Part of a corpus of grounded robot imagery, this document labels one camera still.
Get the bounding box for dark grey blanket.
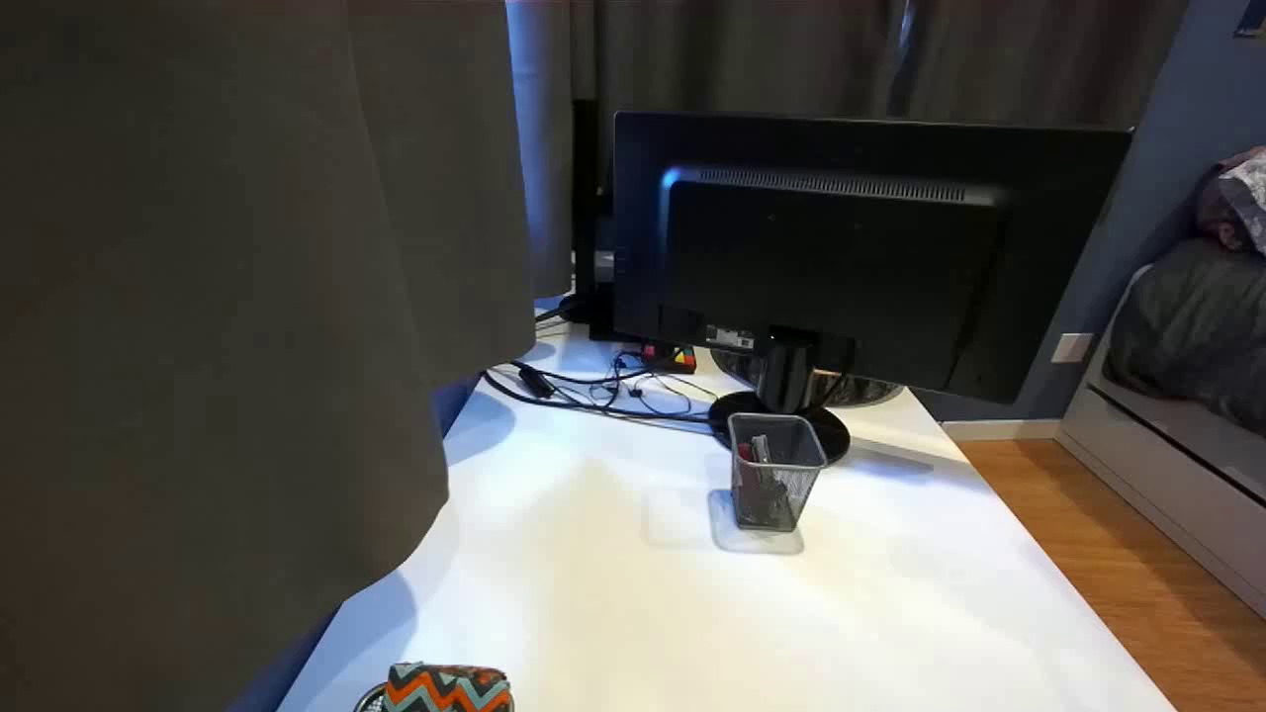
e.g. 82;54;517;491
1102;235;1266;438

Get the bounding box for black tower box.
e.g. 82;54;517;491
570;97;624;346

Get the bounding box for zigzag patterned colourful pouch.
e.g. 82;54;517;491
382;660;514;712

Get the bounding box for mesh basket with colourful contents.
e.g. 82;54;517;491
352;660;517;712

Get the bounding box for white wall outlet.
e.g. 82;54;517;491
1050;327;1101;370

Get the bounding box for light crumpled pillow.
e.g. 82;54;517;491
1192;144;1266;263

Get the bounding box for small red orange device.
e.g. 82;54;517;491
638;346;699;376

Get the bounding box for dark grey curtain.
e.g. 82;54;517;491
0;0;538;712

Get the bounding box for black desk cables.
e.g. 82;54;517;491
480;347;723;428

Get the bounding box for mesh basket with pens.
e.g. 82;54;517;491
723;409;832;540

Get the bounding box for black computer monitor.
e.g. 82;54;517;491
609;112;1138;409

